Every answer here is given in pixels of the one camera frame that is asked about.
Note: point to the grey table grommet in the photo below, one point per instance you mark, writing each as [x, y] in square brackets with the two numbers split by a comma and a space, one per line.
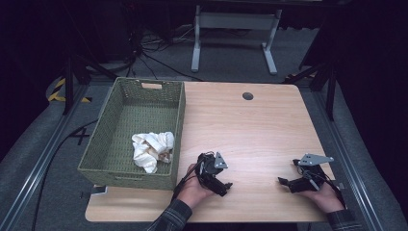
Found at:
[248, 96]

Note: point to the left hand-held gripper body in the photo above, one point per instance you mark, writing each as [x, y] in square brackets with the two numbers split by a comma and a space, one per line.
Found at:
[208, 168]

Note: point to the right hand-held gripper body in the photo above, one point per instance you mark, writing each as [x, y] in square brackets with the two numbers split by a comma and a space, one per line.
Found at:
[309, 183]

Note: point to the white metal table frame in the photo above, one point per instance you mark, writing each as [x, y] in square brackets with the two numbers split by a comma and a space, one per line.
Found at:
[237, 20]

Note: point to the black metal stand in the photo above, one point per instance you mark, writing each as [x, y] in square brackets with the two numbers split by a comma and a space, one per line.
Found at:
[330, 93]
[68, 83]

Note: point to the white cloth with brown print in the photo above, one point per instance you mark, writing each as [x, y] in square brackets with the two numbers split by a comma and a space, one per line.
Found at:
[150, 150]

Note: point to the person's left hand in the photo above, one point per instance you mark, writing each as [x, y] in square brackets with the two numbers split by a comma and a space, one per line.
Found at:
[191, 191]

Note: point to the green woven basket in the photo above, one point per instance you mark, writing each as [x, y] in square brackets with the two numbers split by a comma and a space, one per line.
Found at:
[138, 109]

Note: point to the black floor tape mark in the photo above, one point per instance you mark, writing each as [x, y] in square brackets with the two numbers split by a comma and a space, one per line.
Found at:
[81, 135]

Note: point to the person's right hand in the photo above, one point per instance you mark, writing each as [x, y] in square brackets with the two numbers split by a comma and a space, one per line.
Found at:
[328, 199]

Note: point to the yellow black floor tape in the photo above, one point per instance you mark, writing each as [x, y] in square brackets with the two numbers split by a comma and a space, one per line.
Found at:
[56, 94]

